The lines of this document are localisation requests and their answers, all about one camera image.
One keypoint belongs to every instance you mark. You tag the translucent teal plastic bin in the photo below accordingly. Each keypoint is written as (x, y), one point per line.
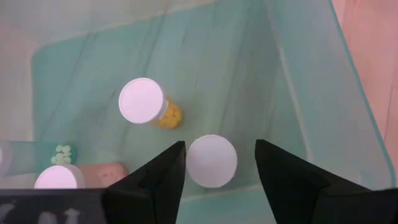
(233, 77)

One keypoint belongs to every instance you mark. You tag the small clear bottle pink pills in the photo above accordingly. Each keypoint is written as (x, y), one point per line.
(57, 178)

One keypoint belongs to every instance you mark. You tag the amber bottle round yellow pills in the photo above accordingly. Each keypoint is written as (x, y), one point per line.
(141, 101)

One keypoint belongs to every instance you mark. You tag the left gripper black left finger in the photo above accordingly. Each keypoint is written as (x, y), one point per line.
(149, 193)

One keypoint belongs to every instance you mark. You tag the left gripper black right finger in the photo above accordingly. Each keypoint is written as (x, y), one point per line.
(298, 193)

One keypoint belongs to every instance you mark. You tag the large pale bottle white pills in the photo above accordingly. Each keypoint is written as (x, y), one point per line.
(211, 161)

